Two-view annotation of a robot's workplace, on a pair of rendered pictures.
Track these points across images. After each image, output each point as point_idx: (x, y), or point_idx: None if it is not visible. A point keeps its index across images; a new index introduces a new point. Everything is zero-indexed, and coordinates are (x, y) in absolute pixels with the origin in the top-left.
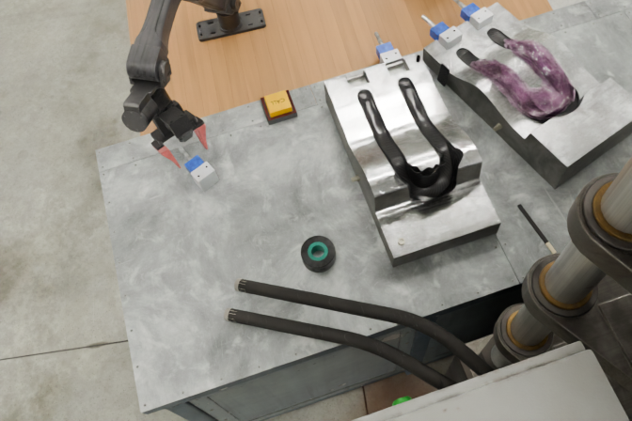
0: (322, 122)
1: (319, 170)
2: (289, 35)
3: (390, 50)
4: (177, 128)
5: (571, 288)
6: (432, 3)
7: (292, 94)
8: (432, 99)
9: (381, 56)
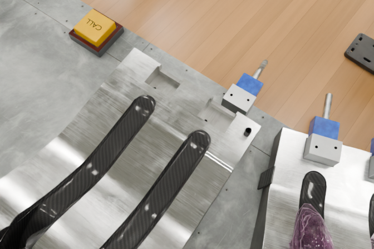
0: None
1: (40, 125)
2: None
3: (251, 91)
4: None
5: None
6: (366, 94)
7: (126, 35)
8: (199, 192)
9: (230, 87)
